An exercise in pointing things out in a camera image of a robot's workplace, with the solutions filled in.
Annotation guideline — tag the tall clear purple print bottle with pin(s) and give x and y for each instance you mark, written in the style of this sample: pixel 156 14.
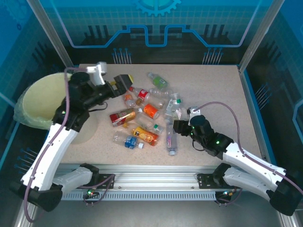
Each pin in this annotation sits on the tall clear purple print bottle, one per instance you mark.
pixel 171 139

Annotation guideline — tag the small orange cap bottle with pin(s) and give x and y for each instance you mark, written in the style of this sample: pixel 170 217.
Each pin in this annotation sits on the small orange cap bottle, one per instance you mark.
pixel 129 99

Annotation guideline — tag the clear bottle green cap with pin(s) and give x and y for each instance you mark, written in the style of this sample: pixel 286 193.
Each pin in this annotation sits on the clear bottle green cap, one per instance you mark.
pixel 174 105
pixel 146 121

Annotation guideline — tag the red cola plastic bottle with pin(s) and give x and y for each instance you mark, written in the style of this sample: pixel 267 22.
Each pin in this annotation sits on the red cola plastic bottle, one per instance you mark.
pixel 143 94

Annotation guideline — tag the red gold tea bottle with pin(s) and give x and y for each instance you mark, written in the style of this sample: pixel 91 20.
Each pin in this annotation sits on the red gold tea bottle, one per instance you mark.
pixel 122 117

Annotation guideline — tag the crushed clear plastic bottle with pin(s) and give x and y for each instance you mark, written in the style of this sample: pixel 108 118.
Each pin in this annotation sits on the crushed clear plastic bottle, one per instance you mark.
pixel 161 92

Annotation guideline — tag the blue label plastic bottle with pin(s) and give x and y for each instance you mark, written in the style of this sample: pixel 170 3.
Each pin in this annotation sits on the blue label plastic bottle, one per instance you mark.
pixel 127 140

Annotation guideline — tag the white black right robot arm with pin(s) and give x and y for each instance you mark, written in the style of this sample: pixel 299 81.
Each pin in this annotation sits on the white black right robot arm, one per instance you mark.
pixel 251 163

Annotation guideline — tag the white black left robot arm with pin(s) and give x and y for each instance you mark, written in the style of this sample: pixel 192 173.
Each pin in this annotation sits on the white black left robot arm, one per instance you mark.
pixel 42 160

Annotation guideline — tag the pale yellow plastic bin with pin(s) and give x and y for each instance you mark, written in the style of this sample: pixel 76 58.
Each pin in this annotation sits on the pale yellow plastic bin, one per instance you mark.
pixel 38 101

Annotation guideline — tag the green label plastic bottle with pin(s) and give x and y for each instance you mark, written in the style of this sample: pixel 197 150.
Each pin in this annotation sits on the green label plastic bottle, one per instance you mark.
pixel 158 81

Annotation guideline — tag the aluminium table edge rail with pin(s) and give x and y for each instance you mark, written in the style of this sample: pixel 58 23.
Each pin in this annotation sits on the aluminium table edge rail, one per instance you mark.
pixel 253 111

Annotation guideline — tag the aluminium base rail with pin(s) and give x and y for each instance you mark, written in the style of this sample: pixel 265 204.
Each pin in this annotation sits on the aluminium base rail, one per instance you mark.
pixel 154 177

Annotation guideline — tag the aluminium frame post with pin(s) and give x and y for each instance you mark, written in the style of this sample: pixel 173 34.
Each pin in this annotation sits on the aluminium frame post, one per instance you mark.
pixel 258 35
pixel 52 35

